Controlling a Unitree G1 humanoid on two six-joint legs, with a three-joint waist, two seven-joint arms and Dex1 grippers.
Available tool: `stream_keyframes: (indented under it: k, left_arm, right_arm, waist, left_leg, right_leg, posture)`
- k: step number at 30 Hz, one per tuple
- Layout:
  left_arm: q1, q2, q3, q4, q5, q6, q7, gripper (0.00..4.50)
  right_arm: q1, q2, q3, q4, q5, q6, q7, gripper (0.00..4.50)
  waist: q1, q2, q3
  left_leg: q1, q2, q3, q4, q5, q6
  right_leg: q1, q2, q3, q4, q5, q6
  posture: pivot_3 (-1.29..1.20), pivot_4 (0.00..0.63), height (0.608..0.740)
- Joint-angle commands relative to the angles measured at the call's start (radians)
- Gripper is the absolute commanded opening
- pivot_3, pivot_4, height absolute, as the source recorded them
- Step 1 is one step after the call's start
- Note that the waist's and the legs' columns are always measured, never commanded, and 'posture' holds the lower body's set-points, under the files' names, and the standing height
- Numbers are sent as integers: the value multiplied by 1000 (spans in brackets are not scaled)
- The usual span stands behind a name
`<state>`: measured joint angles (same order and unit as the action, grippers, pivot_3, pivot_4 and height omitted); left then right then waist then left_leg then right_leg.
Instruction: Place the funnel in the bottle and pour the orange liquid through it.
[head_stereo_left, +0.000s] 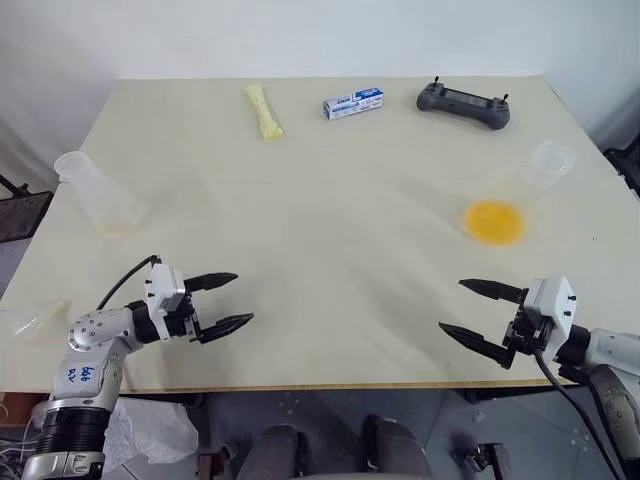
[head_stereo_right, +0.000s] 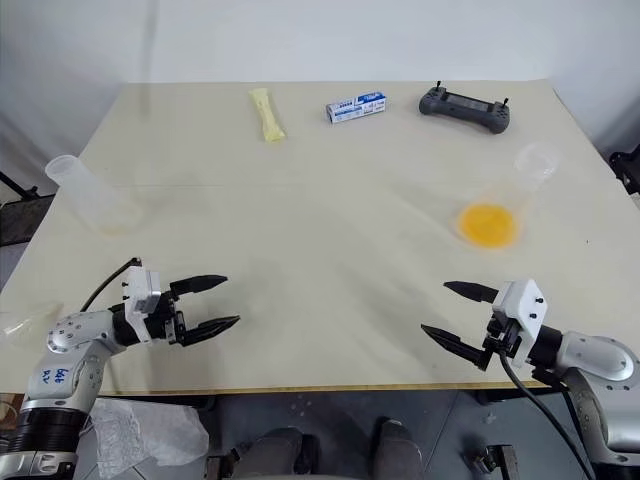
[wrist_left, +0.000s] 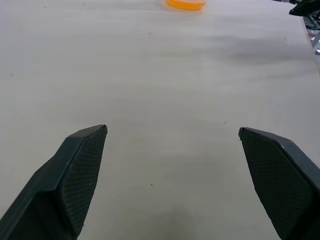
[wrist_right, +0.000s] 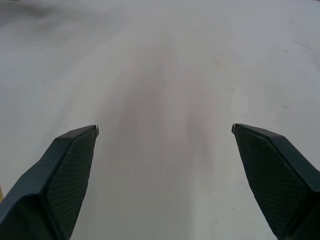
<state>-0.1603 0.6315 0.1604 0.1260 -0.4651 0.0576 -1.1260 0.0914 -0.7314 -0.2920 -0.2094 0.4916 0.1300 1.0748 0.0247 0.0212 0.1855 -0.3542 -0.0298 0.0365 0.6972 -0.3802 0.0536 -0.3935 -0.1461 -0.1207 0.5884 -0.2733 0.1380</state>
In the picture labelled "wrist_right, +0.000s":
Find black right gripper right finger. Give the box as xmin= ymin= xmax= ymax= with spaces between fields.
xmin=231 ymin=122 xmax=320 ymax=240

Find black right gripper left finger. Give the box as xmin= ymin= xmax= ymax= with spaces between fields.
xmin=0 ymin=124 xmax=101 ymax=240

